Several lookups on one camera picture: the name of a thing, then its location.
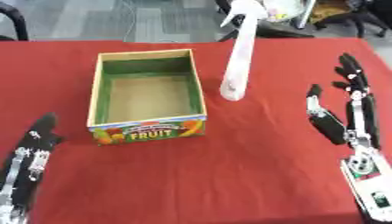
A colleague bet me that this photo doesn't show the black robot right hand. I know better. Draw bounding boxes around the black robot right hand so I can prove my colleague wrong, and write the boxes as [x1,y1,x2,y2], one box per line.
[304,52,383,151]

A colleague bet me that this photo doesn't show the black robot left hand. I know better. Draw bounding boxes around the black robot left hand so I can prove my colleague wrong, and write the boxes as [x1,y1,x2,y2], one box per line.
[0,112,67,208]

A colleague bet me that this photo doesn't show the tan cardboard box green inside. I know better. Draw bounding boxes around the tan cardboard box green inside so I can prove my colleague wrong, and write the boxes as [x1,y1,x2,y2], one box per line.
[86,48,208,146]

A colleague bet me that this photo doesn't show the white spray bottle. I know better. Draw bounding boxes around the white spray bottle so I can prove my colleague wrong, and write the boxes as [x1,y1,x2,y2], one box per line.
[217,0,270,102]

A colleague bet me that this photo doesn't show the black wheeled chair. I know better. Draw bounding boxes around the black wheeled chair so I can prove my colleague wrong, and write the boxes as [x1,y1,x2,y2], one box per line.
[312,0,392,39]

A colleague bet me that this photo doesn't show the yellow brown bag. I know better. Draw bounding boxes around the yellow brown bag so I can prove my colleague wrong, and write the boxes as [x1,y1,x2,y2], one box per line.
[307,0,361,25]

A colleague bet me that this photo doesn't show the black chair with curved back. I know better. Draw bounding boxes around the black chair with curved back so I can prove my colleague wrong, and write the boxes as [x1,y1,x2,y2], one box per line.
[0,1,31,42]

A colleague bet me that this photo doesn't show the white plastic bag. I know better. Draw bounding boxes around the white plastic bag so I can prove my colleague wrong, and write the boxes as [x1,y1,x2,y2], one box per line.
[262,0,312,24]

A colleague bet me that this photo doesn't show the white cable on floor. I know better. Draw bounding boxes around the white cable on floor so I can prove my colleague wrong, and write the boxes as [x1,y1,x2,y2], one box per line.
[121,0,178,43]

